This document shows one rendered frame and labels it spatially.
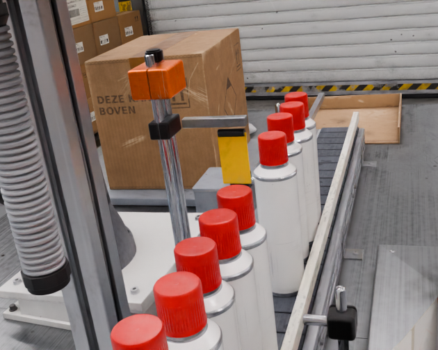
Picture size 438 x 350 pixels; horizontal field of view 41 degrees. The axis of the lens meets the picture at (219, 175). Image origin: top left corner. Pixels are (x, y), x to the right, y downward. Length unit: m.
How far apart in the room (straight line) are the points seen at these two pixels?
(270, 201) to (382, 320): 0.18
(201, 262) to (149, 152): 0.76
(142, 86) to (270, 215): 0.23
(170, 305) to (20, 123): 0.15
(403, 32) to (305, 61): 0.81
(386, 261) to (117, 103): 0.61
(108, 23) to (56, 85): 4.17
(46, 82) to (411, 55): 4.49
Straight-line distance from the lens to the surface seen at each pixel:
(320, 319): 0.66
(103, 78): 1.17
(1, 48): 0.40
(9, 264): 1.09
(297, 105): 0.80
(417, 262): 0.82
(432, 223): 1.03
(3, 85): 0.40
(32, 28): 0.51
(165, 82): 0.56
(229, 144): 0.59
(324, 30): 4.97
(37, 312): 0.88
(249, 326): 0.53
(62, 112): 0.51
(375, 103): 1.69
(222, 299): 0.46
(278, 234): 0.71
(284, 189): 0.68
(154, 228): 0.93
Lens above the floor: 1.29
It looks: 21 degrees down
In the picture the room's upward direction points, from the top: 7 degrees counter-clockwise
